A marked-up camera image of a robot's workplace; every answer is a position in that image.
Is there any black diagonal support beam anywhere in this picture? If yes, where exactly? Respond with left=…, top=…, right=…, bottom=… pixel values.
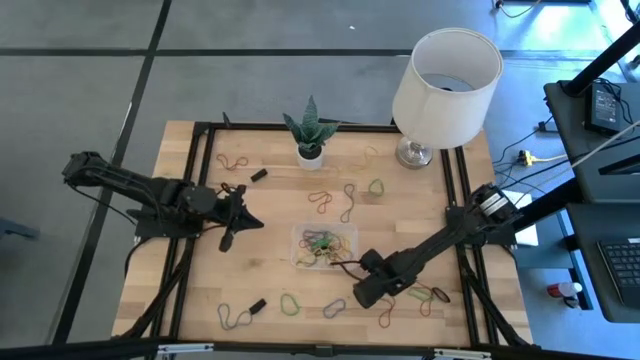
left=509, top=175, right=581, bottom=232

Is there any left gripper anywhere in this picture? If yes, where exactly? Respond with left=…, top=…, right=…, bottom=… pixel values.
left=212, top=185, right=265, bottom=253

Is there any black power supply unit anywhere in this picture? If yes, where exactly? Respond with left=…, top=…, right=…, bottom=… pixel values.
left=583, top=81, right=627, bottom=135

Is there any white box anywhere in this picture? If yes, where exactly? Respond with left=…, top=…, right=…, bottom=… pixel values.
left=501, top=189, right=540, bottom=247

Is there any black floor cable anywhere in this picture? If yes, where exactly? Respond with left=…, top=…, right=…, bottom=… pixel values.
left=492, top=115, right=556, bottom=194

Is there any yellow-green rubber band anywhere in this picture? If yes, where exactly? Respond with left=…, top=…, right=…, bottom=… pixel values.
left=406, top=286, right=434, bottom=303

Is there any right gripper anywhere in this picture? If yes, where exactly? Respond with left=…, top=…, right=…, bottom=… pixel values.
left=352, top=248, right=419, bottom=309

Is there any black horizontal crossbar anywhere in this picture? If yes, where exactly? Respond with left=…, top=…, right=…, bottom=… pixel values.
left=0, top=337, right=640, bottom=360

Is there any black keyboard desk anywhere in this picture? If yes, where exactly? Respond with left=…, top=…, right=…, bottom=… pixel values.
left=564, top=202, right=640, bottom=325

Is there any yellow wide rubber band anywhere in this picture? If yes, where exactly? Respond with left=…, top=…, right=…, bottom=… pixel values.
left=295, top=248, right=326, bottom=268

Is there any white shade silver lamp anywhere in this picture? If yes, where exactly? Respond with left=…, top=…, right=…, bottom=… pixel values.
left=391, top=27, right=505, bottom=171

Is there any silver metal bracket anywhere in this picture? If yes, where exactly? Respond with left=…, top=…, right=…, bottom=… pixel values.
left=432, top=348, right=492, bottom=360
left=156, top=342, right=215, bottom=357

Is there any black keyboard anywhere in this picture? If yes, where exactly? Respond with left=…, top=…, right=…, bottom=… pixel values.
left=597, top=238, right=640, bottom=310

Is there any black stand pole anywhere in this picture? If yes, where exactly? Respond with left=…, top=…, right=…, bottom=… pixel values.
left=562, top=22, right=640, bottom=97

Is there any green wide rubber band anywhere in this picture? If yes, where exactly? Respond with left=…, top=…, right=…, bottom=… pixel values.
left=279, top=292, right=302, bottom=318

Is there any yellow power plug cable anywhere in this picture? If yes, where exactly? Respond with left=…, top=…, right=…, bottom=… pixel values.
left=516, top=149, right=571, bottom=167

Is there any clear plastic bin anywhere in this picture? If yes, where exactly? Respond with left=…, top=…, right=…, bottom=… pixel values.
left=290, top=222, right=360, bottom=272

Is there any red thin rubber band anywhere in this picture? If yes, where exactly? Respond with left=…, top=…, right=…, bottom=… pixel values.
left=215, top=153, right=250, bottom=173
left=415, top=281, right=435, bottom=319

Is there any yellow thin rubber band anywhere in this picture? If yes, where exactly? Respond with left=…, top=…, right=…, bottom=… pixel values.
left=348, top=144, right=380, bottom=175

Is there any white red spray bottle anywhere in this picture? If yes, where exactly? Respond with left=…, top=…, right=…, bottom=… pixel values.
left=545, top=281, right=584, bottom=300

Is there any pale long cable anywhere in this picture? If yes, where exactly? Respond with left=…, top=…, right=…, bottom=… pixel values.
left=537, top=118, right=640, bottom=189

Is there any snake plant white pot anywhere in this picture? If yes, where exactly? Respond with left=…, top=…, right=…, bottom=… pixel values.
left=282, top=94, right=341, bottom=172

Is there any orange rubber band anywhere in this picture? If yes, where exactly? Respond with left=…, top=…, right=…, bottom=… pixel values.
left=307, top=190, right=334, bottom=216

